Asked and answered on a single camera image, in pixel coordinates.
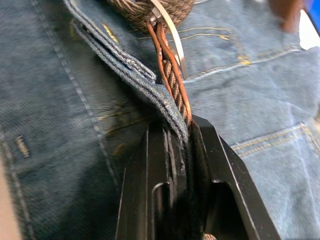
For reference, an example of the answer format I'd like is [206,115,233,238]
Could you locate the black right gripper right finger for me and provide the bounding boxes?
[189,114,281,240]

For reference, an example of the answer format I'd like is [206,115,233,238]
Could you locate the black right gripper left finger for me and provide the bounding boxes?
[114,121,201,240]

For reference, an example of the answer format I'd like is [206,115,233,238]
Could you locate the blue denim shorts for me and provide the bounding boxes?
[0,0,320,240]

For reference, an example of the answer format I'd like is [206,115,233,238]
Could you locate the brown braided belt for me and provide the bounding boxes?
[107,0,216,240]

